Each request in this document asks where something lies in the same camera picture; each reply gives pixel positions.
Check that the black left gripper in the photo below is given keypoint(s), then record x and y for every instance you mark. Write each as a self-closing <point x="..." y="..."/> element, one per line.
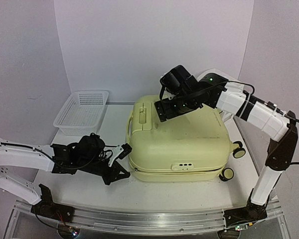
<point x="114" y="175"/>

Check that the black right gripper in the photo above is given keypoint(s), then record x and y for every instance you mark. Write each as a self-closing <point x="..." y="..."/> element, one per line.
<point x="161" y="111"/>

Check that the pale green hard-shell suitcase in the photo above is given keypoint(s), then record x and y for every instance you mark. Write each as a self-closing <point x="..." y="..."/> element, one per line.
<point x="192" y="147"/>

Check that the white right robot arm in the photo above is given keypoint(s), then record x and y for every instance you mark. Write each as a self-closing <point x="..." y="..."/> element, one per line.
<point x="281" y="127"/>

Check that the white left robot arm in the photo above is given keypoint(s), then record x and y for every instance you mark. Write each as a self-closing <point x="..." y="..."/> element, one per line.
<point x="81" y="189"/>

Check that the white plastic drawer organizer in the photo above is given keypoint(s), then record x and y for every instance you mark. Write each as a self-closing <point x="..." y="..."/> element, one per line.
<point x="228" y="94"/>

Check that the white perforated plastic basket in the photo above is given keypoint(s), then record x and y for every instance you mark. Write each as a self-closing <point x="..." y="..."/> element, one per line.
<point x="82" y="113"/>

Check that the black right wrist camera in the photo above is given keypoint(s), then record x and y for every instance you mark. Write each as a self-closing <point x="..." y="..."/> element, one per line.
<point x="178" y="81"/>

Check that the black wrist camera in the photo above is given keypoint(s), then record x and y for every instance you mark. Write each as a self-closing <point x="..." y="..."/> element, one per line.
<point x="178" y="81"/>
<point x="89" y="147"/>

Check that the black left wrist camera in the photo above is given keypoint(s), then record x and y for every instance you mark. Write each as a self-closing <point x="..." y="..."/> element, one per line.
<point x="89" y="147"/>

